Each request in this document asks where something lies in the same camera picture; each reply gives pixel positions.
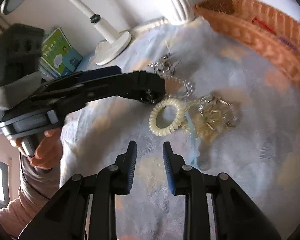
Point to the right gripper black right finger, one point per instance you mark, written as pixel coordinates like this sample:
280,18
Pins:
214,205

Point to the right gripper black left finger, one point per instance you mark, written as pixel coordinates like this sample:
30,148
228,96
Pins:
84,207

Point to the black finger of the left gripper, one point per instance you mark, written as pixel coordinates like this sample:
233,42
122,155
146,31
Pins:
82,76
141,86

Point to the silver hair clips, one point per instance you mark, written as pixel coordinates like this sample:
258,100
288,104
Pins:
163,67

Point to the crystal bead jewelry pile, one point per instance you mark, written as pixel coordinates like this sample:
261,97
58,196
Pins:
211,116

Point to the light blue plastic clip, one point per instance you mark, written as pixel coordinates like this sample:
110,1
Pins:
194,154

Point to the left forearm pink sleeve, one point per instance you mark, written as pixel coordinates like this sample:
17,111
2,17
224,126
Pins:
34,192

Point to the person's left hand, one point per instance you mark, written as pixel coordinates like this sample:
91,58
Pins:
49,152

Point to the white desk lamp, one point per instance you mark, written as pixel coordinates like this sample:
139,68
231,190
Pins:
115,42

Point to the green cover book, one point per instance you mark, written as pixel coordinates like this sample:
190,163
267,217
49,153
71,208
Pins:
58,57

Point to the fan pattern table cloth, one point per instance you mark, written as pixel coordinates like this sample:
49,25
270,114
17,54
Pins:
243,118

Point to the white ribbed vase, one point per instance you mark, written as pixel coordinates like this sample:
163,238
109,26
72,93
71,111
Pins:
178,12

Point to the brown wicker basket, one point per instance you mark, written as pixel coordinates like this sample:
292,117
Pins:
261,27

